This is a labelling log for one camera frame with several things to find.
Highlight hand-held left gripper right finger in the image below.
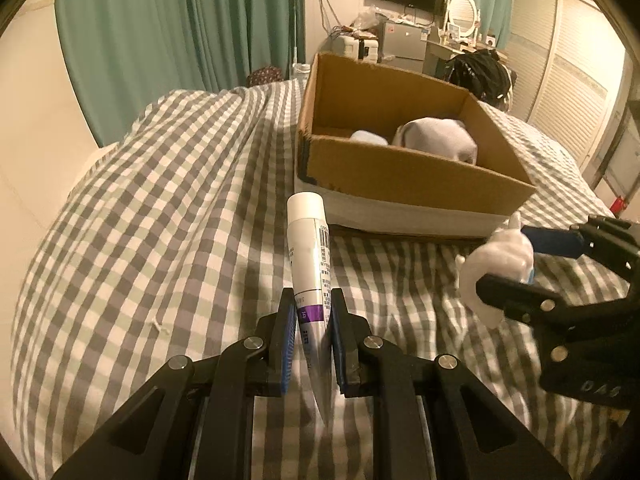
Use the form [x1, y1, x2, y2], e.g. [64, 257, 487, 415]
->
[327, 287, 573, 480]

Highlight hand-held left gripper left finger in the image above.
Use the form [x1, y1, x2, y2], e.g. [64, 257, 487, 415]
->
[50, 287, 301, 480]

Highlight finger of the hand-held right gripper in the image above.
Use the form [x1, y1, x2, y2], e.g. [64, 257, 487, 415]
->
[520, 215, 640, 274]
[475, 273, 640, 342]

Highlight white tube with purple band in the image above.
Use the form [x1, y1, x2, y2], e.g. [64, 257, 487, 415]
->
[286, 192, 335, 428]

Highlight grey white cloth bundle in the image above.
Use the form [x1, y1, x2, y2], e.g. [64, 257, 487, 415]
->
[391, 117, 479, 165]

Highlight brown cardboard box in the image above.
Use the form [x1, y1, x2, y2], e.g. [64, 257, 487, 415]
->
[295, 52, 537, 239]

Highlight grey white checked blanket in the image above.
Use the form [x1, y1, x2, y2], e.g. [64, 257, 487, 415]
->
[10, 77, 640, 480]

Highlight white louvred wardrobe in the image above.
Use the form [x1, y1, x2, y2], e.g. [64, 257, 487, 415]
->
[507, 0, 631, 181]

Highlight black jacket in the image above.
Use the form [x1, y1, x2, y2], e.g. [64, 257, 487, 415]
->
[445, 49, 516, 108]

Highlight white dressing table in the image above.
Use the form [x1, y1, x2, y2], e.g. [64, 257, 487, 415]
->
[422, 37, 501, 78]

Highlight narrow green curtain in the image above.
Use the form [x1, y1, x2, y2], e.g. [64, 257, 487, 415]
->
[492, 0, 516, 53]

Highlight oval white mirror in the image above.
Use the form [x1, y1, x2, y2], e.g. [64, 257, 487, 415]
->
[446, 0, 482, 41]

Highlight dark patterned bag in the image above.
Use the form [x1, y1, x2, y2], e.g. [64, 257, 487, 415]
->
[247, 65, 283, 87]

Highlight white suitcase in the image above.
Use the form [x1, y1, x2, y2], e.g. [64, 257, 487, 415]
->
[332, 35, 381, 63]

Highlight clear plastic bag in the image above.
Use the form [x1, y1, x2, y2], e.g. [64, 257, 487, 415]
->
[350, 5, 379, 31]

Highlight wide green curtain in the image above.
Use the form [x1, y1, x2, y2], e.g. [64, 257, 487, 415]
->
[50, 0, 306, 148]

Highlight wall cables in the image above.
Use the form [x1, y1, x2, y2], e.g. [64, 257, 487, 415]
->
[317, 0, 339, 36]

